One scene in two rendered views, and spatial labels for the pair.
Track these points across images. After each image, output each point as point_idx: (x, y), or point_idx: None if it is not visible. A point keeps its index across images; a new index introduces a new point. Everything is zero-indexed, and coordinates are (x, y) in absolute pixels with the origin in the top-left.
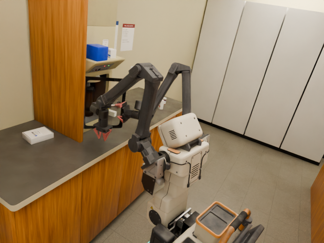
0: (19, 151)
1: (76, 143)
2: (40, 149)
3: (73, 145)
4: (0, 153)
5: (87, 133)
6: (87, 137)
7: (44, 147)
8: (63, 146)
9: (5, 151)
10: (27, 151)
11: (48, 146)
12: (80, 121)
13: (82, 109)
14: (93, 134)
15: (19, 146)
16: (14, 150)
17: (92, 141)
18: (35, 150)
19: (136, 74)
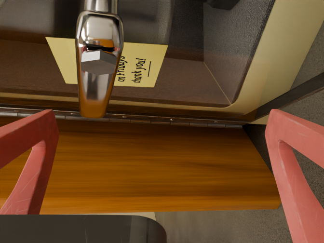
0: (190, 233)
1: (269, 216)
2: (209, 233)
3: (262, 232)
4: (178, 233)
5: (297, 107)
6: (298, 152)
7: (212, 223)
8: (241, 232)
9: (180, 229)
10: (197, 239)
11: (218, 220)
12: (159, 210)
13: (91, 207)
14: (323, 105)
15: (188, 211)
16: (186, 228)
17: (323, 193)
18: (204, 239)
19: None
